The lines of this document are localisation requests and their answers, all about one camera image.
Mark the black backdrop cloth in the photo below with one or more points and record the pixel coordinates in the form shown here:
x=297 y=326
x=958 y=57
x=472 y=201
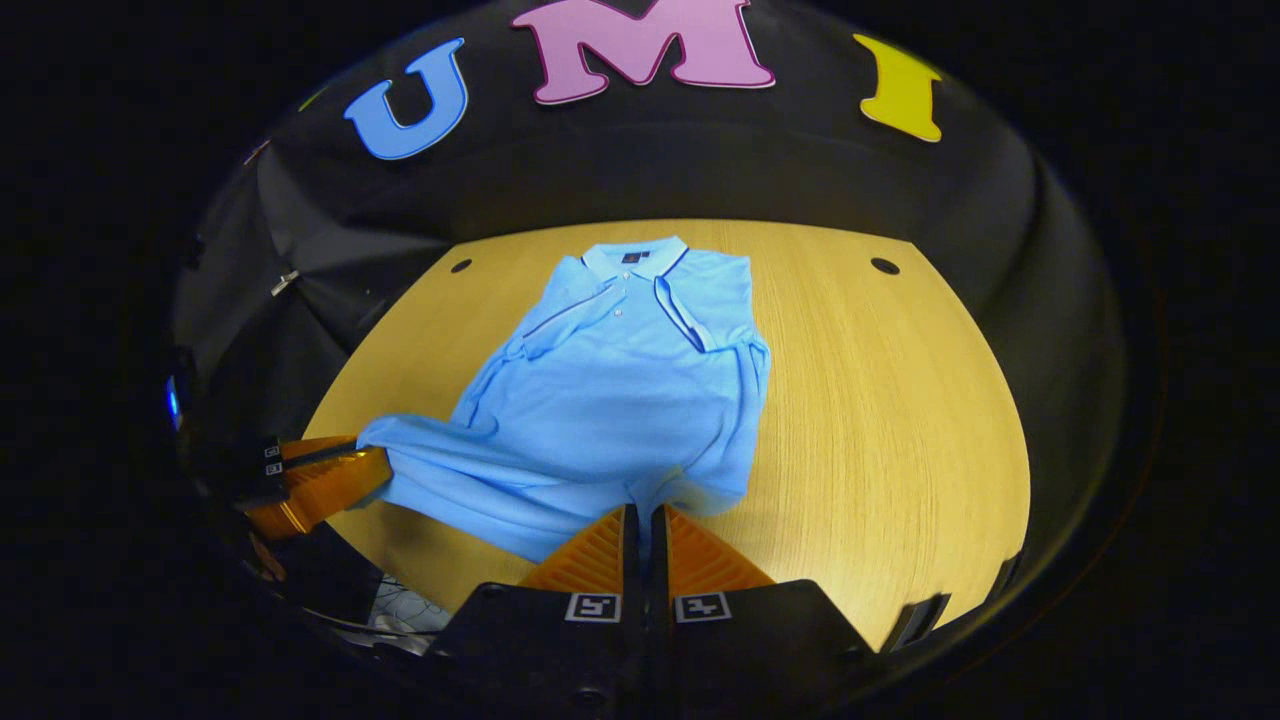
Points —
x=800 y=170

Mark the small white clip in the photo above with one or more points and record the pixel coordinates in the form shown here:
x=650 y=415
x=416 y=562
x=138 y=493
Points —
x=285 y=282

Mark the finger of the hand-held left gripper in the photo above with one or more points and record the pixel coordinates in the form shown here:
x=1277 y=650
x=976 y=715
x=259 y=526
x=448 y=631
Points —
x=310 y=448
x=320 y=490

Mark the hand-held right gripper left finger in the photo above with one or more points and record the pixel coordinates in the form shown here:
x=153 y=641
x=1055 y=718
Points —
x=630 y=560

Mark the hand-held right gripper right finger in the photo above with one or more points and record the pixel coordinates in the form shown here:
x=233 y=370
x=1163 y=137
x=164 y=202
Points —
x=660 y=560

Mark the light blue T-shirt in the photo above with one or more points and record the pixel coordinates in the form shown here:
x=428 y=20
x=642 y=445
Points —
x=600 y=420

